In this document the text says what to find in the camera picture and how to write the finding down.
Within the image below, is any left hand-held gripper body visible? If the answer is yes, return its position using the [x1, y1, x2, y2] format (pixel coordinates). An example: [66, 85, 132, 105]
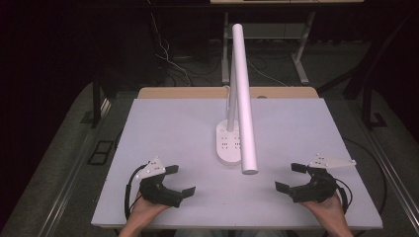
[135, 156, 185, 208]

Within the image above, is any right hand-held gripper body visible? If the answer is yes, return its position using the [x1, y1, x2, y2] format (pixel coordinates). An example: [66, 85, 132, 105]
[288, 153, 358, 203]

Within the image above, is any white desk lamp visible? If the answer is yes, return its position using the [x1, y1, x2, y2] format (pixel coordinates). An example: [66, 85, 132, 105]
[215, 23, 260, 176]

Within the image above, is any person's left hand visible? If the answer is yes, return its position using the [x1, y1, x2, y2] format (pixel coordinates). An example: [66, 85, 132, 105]
[128, 193, 171, 227]

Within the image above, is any person's right hand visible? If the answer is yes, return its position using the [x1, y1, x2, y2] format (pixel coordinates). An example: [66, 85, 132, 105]
[299, 193, 346, 229]

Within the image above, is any white table cover board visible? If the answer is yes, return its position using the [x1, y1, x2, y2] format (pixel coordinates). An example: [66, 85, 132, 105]
[91, 97, 383, 230]

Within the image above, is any wooden table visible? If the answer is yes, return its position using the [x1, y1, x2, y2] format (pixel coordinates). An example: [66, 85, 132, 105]
[136, 86, 320, 100]

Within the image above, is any black metal stand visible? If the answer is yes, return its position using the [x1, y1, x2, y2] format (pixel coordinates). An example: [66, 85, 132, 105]
[361, 77, 388, 130]
[91, 78, 103, 129]

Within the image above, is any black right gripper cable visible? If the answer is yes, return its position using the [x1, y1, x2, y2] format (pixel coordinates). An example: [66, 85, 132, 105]
[333, 177, 354, 215]

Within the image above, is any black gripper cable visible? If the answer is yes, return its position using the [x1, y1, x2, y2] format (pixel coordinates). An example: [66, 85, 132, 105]
[333, 177, 354, 215]
[124, 164, 146, 221]

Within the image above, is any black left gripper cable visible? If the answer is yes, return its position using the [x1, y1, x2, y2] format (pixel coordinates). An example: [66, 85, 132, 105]
[124, 164, 146, 221]

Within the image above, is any thin black floor cable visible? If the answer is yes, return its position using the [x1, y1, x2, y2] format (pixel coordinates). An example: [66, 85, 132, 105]
[342, 137, 388, 215]

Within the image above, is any black rectangular floor frame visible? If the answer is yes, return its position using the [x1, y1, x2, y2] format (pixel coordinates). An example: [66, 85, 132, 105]
[87, 140, 115, 166]

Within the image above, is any metal floor rail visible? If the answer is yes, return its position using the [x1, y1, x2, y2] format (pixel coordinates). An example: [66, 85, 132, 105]
[38, 98, 112, 237]
[358, 122, 419, 226]

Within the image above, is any white floor cable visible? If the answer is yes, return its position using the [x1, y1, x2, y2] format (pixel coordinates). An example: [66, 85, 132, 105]
[246, 58, 290, 88]
[149, 12, 194, 87]

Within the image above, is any white metal frame desk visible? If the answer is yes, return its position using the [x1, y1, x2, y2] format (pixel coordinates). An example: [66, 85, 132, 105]
[209, 0, 366, 86]

